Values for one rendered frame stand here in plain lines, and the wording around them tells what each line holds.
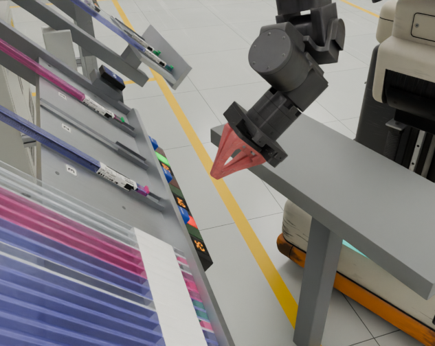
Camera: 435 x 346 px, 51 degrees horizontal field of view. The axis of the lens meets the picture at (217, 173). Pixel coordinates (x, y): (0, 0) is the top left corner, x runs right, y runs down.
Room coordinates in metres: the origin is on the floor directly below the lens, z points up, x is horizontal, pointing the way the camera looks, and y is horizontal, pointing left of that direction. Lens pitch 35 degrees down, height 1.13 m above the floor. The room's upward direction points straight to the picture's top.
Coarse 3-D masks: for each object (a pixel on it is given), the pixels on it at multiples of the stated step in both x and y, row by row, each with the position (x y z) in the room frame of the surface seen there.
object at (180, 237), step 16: (144, 128) 0.73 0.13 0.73; (144, 144) 0.67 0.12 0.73; (160, 176) 0.57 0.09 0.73; (160, 192) 0.54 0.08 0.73; (176, 208) 0.49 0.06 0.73; (176, 224) 0.46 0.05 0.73; (176, 240) 0.44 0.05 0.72; (192, 256) 0.40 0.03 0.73; (192, 272) 0.38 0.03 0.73; (208, 288) 0.35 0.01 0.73; (208, 304) 0.33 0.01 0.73; (224, 320) 0.31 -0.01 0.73; (224, 336) 0.28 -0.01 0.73
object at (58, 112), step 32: (64, 96) 0.66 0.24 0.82; (96, 96) 0.78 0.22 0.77; (64, 128) 0.55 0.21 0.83; (96, 128) 0.63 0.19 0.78; (128, 128) 0.71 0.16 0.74; (64, 160) 0.46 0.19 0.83; (128, 160) 0.59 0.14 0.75; (96, 192) 0.44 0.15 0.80; (128, 192) 0.49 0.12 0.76; (160, 224) 0.46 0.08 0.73
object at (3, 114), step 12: (0, 108) 0.46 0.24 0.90; (0, 120) 0.45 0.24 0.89; (12, 120) 0.46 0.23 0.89; (24, 120) 0.47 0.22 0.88; (24, 132) 0.46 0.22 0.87; (36, 132) 0.46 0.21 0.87; (48, 132) 0.48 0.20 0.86; (48, 144) 0.47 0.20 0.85; (60, 144) 0.47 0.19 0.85; (72, 156) 0.47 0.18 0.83; (84, 156) 0.48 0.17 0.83; (96, 168) 0.48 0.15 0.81; (144, 192) 0.50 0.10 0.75
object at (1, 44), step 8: (0, 40) 0.66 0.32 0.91; (0, 48) 0.66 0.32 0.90; (8, 48) 0.66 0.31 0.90; (16, 56) 0.66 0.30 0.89; (24, 56) 0.67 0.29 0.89; (24, 64) 0.67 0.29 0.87; (32, 64) 0.67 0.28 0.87; (40, 72) 0.67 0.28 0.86; (48, 72) 0.68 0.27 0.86; (56, 80) 0.68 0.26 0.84; (64, 80) 0.70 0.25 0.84; (64, 88) 0.68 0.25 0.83; (72, 88) 0.69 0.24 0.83; (80, 96) 0.69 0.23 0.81; (88, 104) 0.69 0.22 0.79; (96, 104) 0.70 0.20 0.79; (104, 112) 0.70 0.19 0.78; (120, 120) 0.71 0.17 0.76
